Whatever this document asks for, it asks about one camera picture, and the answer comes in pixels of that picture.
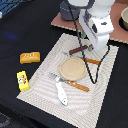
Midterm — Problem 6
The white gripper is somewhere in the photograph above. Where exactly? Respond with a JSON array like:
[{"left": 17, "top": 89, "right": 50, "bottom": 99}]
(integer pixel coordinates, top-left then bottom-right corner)
[{"left": 79, "top": 9, "right": 114, "bottom": 50}]

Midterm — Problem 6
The brown toy sausage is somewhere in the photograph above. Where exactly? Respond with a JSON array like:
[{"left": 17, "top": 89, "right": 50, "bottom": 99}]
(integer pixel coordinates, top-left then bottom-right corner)
[{"left": 69, "top": 45, "right": 88, "bottom": 55}]

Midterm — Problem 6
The yellow toy butter box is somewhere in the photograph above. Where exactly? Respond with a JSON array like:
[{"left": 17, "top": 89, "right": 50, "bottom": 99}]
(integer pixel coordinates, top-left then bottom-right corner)
[{"left": 17, "top": 71, "right": 29, "bottom": 91}]

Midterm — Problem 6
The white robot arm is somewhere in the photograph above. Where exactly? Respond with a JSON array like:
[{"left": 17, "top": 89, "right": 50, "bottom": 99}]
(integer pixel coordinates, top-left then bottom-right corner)
[{"left": 64, "top": 0, "right": 115, "bottom": 50}]

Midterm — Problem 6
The brown toy stove board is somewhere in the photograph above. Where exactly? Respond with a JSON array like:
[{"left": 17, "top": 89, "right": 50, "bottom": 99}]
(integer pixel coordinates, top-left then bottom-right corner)
[{"left": 51, "top": 0, "right": 128, "bottom": 43}]

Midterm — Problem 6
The beige bowl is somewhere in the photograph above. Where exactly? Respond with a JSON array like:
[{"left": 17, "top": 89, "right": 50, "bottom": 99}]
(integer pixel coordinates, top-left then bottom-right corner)
[{"left": 121, "top": 7, "right": 128, "bottom": 30}]

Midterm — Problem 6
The grey pot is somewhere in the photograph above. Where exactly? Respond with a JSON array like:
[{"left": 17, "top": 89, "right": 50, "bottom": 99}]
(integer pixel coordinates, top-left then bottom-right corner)
[{"left": 60, "top": 1, "right": 80, "bottom": 21}]

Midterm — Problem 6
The round wooden plate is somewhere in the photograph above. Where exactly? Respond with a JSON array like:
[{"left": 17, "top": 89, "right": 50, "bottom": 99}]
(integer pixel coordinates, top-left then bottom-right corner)
[{"left": 59, "top": 57, "right": 87, "bottom": 81}]

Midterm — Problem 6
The beige woven placemat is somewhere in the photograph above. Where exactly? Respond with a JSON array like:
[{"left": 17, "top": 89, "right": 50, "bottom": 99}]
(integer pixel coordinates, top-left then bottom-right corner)
[{"left": 17, "top": 33, "right": 118, "bottom": 128}]

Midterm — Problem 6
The orange toy bread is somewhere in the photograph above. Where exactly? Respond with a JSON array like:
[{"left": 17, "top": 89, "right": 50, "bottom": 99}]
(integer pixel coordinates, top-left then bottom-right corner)
[{"left": 20, "top": 52, "right": 40, "bottom": 64}]

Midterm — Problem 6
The blue striped cloth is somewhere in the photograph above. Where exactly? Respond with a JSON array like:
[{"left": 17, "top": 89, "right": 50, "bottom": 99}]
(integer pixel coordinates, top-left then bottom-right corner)
[{"left": 0, "top": 0, "right": 25, "bottom": 15}]

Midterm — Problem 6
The knife with wooden handle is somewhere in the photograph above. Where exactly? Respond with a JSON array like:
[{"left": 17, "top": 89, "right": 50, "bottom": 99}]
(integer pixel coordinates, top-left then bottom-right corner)
[{"left": 62, "top": 52, "right": 100, "bottom": 65}]

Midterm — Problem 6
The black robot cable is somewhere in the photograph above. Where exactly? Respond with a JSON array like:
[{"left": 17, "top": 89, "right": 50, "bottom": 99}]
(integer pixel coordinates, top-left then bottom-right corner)
[{"left": 66, "top": 0, "right": 111, "bottom": 85}]

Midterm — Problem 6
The fork with wooden handle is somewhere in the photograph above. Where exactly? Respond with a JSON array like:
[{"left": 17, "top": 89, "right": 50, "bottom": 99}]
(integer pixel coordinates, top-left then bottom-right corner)
[{"left": 49, "top": 73, "right": 89, "bottom": 92}]

